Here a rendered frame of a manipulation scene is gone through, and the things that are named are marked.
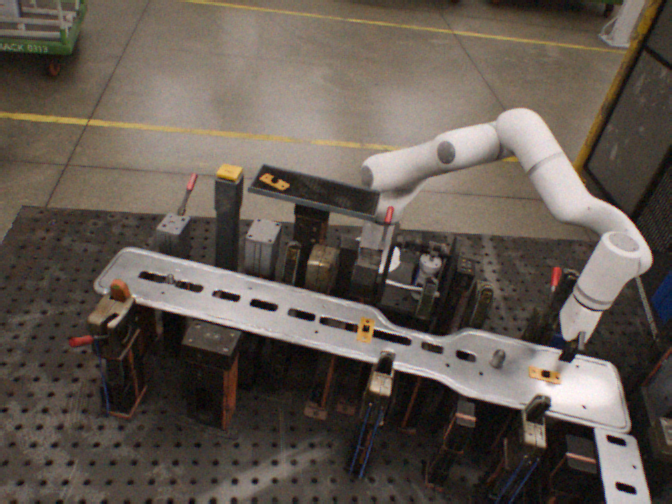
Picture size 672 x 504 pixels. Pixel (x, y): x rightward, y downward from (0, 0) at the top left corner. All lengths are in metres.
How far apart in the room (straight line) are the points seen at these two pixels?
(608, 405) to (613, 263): 0.44
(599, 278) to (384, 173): 0.72
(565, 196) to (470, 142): 0.28
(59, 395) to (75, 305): 0.34
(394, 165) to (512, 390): 0.71
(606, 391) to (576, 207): 0.52
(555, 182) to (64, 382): 1.37
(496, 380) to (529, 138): 0.59
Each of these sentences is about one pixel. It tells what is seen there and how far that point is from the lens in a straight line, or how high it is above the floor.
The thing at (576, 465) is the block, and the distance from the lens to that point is 1.48.
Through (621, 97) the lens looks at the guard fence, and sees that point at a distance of 4.39.
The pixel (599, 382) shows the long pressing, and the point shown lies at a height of 1.00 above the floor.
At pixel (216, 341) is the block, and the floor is 1.03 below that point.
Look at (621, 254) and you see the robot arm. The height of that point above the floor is 1.43.
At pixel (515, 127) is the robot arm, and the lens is 1.39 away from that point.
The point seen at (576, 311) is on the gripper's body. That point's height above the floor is 1.25.
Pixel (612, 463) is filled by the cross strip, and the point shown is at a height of 1.00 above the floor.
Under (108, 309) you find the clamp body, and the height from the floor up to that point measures 1.06.
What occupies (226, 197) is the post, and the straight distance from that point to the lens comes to 1.74.
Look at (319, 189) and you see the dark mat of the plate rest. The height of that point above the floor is 1.16.
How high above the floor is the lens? 2.09
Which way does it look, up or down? 39 degrees down
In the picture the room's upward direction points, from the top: 11 degrees clockwise
